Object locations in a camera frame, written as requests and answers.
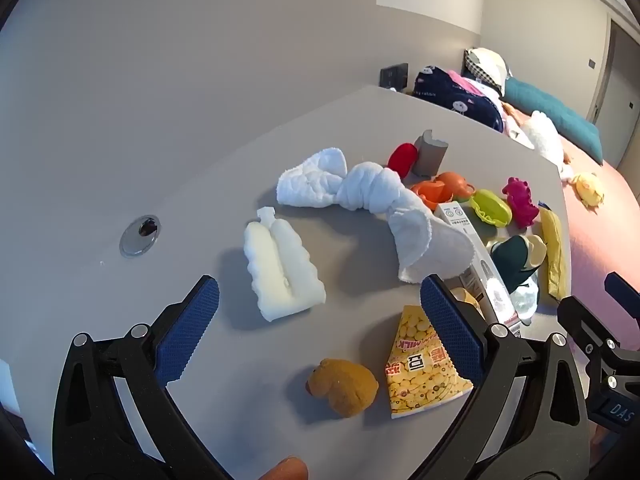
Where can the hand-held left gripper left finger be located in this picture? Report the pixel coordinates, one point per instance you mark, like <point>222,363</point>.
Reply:
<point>190,330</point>

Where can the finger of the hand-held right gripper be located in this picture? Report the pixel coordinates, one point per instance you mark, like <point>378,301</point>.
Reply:
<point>585,322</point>
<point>622,290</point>

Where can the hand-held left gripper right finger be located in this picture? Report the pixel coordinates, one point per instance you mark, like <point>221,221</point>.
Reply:
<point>450,330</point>

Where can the green toy mould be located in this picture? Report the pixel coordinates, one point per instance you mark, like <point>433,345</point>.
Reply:
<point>492,207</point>

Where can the person's left hand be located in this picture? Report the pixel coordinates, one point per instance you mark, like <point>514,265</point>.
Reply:
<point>287,470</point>

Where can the yellow snack packet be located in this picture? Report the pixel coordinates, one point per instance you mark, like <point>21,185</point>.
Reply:
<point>420,370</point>

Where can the pink bed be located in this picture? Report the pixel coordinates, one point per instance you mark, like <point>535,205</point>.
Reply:
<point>600,245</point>

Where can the clear plastic bag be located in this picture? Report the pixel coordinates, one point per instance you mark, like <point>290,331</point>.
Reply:
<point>525,302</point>

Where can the white carton box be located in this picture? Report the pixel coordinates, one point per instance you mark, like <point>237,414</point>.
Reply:
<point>482,265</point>

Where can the mustard yellow packet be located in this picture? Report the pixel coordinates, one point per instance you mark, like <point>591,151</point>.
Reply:
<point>554,255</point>

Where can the yellow plush duck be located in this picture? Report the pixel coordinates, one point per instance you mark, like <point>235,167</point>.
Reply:
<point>589,189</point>

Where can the brown plush toy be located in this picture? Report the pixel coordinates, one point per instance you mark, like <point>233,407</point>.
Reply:
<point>345,385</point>

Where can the magenta toy mould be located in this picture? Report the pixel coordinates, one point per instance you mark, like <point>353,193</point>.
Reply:
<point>522,202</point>

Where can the orange toy mould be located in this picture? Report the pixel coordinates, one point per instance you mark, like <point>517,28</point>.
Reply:
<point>440,190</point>

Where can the white towel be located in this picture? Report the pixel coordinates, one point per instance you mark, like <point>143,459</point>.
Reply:
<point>370,190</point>

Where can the white plush toy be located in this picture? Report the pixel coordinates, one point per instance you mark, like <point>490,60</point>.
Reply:
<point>545,140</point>

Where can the grey corner guard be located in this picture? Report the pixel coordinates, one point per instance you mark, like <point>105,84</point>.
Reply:
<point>430,157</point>

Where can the red toy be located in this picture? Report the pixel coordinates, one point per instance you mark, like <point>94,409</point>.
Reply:
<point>402,159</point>

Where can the teal cushion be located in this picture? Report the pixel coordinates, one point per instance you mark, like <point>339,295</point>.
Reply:
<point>555,110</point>

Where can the grey door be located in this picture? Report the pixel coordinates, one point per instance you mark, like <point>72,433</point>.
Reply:
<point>625,70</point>

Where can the navy printed blanket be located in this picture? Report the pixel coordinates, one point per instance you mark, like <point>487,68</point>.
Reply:
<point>450,97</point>

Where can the pink cloth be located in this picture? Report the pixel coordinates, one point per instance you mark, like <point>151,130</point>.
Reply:
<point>467,85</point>

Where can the checkered pillow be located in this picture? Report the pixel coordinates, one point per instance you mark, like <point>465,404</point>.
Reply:
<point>487,67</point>

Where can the black wall panel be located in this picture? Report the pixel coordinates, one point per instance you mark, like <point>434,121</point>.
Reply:
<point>394,76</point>

